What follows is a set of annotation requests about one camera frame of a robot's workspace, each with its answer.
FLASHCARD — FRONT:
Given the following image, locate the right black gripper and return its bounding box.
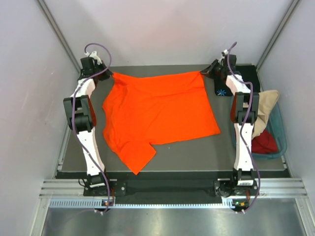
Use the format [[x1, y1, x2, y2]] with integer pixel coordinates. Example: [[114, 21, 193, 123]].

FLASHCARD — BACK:
[[200, 59, 225, 80]]

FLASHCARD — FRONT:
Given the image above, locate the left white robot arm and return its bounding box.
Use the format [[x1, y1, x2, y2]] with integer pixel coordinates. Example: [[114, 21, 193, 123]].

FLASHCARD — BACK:
[[63, 51, 112, 195]]

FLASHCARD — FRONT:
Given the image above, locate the beige t shirt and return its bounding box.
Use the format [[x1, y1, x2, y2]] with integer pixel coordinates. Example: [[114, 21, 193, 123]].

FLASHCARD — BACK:
[[252, 90, 280, 139]]

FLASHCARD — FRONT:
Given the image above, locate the slotted grey cable duct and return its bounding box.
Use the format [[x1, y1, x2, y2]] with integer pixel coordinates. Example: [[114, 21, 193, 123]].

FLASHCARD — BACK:
[[49, 198, 245, 209]]

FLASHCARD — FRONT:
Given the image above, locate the red t shirt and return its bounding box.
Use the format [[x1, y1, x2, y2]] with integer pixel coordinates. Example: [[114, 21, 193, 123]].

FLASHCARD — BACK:
[[252, 130, 278, 154]]

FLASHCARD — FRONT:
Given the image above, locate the teal plastic laundry basket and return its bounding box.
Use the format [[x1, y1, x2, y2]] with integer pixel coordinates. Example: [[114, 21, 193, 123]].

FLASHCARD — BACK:
[[230, 94, 288, 160]]

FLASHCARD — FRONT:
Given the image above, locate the folded black t shirt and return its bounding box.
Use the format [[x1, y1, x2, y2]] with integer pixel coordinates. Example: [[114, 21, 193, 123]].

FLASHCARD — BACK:
[[214, 65, 261, 97]]

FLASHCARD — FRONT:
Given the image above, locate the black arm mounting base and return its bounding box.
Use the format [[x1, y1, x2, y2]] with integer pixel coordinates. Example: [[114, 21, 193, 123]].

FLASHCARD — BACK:
[[55, 171, 291, 205]]

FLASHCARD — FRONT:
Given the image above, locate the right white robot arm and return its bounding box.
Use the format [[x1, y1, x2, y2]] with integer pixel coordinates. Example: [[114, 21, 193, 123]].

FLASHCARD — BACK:
[[200, 50, 259, 195]]

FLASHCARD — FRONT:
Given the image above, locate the orange t shirt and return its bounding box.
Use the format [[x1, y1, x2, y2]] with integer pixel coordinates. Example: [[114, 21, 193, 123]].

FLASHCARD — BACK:
[[102, 71, 221, 174]]

